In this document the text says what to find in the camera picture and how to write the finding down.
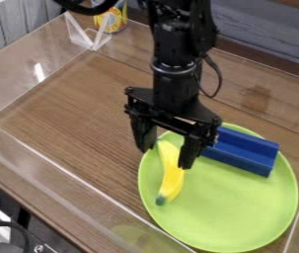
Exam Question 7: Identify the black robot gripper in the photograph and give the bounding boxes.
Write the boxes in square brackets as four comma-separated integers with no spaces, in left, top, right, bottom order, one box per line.
[124,60,221,169]

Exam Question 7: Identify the yellow toy banana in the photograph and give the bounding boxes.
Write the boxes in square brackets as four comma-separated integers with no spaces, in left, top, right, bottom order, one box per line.
[154,139,184,206]

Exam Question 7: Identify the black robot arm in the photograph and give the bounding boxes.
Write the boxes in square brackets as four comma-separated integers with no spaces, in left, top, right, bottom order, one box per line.
[125,0,221,169]

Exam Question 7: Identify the green round plate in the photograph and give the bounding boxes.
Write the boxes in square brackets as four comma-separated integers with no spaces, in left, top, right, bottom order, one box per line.
[138,124,299,253]

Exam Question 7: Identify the blue foam block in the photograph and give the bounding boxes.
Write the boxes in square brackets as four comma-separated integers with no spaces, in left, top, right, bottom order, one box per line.
[201,126,279,177]

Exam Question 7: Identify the yellow labelled tin can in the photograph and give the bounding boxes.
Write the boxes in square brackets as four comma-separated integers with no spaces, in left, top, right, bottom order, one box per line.
[93,0,128,34]

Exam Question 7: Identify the black device with knob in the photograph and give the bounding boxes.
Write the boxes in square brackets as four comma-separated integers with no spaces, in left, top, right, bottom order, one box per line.
[10,226,69,253]

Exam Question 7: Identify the clear acrylic enclosure wall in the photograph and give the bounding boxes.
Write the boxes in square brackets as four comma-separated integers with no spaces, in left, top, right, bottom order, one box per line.
[0,13,299,253]

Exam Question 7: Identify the black cable loop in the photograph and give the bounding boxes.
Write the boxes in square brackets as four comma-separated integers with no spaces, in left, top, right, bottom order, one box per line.
[0,221,27,253]

